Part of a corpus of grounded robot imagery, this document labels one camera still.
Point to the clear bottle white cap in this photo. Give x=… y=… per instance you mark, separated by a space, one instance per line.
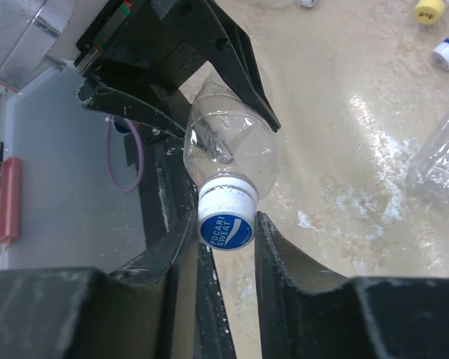
x=428 y=174
x=224 y=136

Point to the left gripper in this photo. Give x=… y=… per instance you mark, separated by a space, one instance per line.
x=127 y=43

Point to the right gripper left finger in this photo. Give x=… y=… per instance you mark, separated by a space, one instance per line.
x=155 y=306

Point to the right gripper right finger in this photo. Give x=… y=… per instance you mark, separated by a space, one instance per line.
x=309 y=311

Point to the red box outside cell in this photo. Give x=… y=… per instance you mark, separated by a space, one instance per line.
x=10 y=199

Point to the white blue bottle cap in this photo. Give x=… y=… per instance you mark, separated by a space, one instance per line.
x=440 y=55
x=227 y=210

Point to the clear bottle yellow cap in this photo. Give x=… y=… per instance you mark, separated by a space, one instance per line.
x=431 y=12

